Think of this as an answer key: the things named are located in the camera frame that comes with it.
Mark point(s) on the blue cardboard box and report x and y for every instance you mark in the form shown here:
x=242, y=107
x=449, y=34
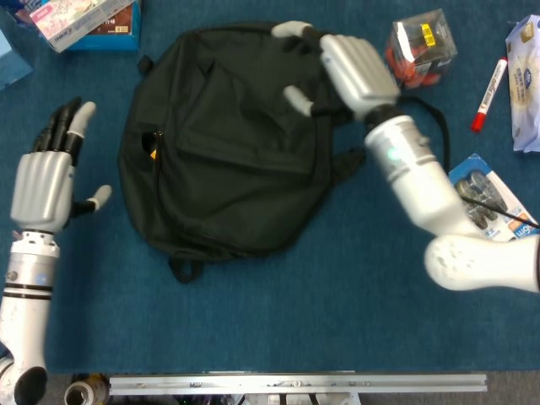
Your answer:
x=109, y=42

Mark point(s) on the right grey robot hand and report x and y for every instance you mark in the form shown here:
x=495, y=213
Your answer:
x=358, y=67

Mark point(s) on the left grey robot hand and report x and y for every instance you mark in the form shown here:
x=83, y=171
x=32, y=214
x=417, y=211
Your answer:
x=42, y=185

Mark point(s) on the red whiteboard marker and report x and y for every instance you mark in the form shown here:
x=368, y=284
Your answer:
x=489, y=95

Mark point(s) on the aluminium rail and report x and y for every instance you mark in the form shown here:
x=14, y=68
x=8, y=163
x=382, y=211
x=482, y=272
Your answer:
x=295, y=384

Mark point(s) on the blue felt table cover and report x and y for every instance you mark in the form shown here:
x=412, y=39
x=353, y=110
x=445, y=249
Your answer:
x=253, y=329

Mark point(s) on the clear box of binder clips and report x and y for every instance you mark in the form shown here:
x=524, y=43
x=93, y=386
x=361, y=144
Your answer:
x=422, y=46

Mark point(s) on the white tissue pack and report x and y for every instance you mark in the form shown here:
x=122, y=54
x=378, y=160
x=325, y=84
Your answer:
x=525, y=97

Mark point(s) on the blue box with booklet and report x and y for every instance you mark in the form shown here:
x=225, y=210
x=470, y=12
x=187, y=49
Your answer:
x=71, y=21

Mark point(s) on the light blue box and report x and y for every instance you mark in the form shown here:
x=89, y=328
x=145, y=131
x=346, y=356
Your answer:
x=12, y=63

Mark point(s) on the correction tape blister pack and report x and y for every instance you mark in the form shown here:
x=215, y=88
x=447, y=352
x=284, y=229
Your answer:
x=476, y=173

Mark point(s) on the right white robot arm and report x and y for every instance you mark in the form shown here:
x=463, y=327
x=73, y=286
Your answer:
x=417, y=181

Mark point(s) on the black fabric backpack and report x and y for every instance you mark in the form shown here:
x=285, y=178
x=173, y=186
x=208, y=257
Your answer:
x=232, y=169

